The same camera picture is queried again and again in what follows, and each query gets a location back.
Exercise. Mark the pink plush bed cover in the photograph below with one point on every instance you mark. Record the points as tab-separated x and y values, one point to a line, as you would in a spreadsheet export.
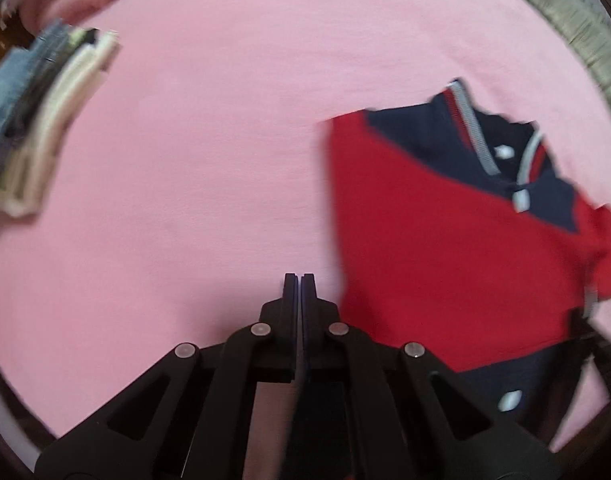
193	180

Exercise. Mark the navy red varsity jacket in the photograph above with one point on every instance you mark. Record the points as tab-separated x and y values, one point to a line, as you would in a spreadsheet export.
456	230

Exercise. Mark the folded blue jeans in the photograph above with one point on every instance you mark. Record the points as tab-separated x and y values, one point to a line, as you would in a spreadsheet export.
21	66

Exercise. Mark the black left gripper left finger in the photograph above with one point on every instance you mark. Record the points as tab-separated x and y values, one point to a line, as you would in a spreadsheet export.
188	416

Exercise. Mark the folded cream garment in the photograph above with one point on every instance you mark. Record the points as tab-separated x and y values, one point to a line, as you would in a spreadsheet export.
30	167

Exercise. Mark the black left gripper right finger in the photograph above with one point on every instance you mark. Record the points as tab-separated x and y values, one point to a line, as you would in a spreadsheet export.
369	411

